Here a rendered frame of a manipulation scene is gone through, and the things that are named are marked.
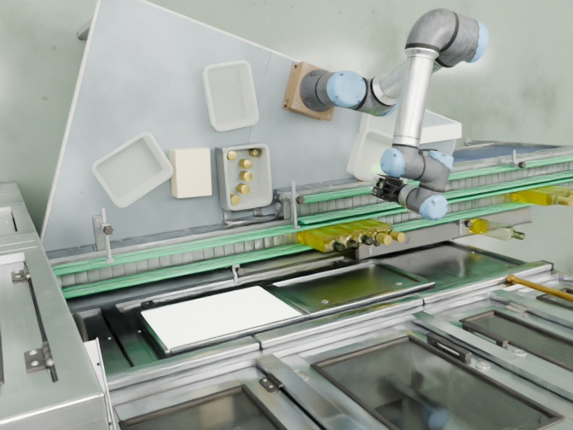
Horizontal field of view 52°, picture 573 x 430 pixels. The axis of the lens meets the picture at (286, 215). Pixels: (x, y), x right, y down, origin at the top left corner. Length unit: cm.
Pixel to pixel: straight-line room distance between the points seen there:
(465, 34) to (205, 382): 116
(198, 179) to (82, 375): 137
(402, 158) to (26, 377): 115
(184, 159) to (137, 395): 84
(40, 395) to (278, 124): 166
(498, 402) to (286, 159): 122
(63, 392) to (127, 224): 141
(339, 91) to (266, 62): 35
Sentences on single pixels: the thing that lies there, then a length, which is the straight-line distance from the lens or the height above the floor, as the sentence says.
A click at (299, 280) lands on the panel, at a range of 202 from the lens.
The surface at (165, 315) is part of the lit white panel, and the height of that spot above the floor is 107.
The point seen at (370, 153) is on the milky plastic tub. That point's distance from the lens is 205.
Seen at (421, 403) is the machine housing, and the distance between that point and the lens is 138.
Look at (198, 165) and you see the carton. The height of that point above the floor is 82.
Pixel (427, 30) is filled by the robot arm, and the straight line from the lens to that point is 170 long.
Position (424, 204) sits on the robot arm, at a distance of 172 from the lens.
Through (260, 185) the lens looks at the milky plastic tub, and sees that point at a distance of 215.
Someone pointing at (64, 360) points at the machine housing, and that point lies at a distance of 75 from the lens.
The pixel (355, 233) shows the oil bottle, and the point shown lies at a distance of 202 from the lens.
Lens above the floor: 272
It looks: 61 degrees down
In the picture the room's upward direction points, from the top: 110 degrees clockwise
